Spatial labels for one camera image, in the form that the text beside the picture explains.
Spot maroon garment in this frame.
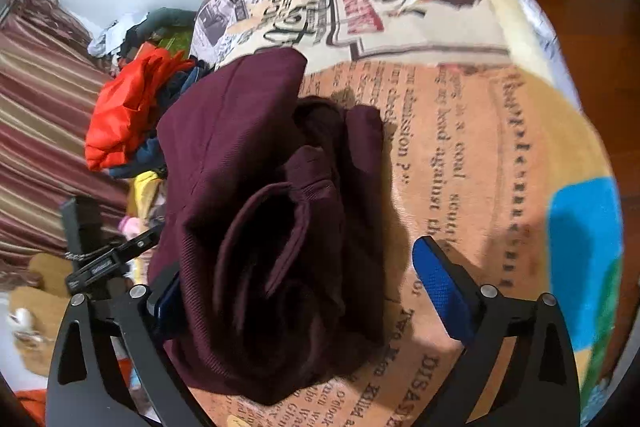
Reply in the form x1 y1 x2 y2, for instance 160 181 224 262
147 48 387 406

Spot navy blue garment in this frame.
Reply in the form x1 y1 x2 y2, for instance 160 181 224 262
107 66 211 180

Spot white crumpled clothes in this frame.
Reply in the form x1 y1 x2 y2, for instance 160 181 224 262
89 19 137 58

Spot yellow printed garment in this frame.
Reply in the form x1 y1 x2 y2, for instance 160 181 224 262
127 171 167 219

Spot printed blanket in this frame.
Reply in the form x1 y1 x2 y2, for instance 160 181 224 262
189 0 627 427

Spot red jacket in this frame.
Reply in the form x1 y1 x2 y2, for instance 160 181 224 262
84 48 195 172

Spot dark green garment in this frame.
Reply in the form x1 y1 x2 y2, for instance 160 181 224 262
125 7 199 42

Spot black tripod stand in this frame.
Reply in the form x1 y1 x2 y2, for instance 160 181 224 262
59 197 162 299

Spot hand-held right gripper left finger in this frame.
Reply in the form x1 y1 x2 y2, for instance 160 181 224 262
46 263 202 427

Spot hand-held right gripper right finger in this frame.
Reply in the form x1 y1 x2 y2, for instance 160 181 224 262
412 235 582 427

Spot light pink cloth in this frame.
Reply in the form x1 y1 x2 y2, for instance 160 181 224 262
119 216 152 236

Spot striped curtain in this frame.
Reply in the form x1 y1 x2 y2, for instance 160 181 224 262
0 0 132 269

